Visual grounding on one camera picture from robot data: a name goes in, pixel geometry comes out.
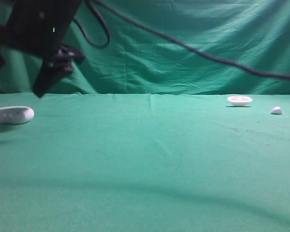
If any looped black cable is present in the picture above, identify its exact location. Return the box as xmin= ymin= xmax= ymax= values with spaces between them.
xmin=72 ymin=0 xmax=111 ymax=48

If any white shallow dish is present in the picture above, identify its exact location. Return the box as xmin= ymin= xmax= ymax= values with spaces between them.
xmin=227 ymin=95 xmax=253 ymax=107

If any long black cable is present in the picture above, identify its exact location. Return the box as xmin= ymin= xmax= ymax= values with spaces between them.
xmin=93 ymin=0 xmax=290 ymax=81

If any green table cloth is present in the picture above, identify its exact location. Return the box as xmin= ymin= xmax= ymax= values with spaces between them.
xmin=0 ymin=93 xmax=290 ymax=232

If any small white rounded object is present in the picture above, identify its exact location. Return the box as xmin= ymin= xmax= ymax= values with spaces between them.
xmin=270 ymin=106 xmax=283 ymax=115

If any white bluetooth earphone case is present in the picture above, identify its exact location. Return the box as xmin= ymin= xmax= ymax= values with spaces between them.
xmin=0 ymin=106 xmax=35 ymax=125

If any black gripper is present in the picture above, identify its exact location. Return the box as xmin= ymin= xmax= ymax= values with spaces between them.
xmin=0 ymin=0 xmax=82 ymax=98

